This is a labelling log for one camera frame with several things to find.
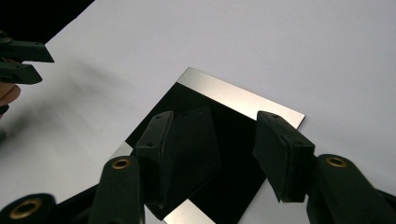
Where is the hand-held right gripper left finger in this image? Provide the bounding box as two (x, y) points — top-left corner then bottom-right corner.
(132, 110), (176, 213)

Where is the shiny square metal plate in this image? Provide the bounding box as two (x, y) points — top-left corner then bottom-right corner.
(109, 66), (306, 224)

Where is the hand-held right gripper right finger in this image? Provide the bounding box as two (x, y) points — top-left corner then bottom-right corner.
(252, 110), (316, 203)

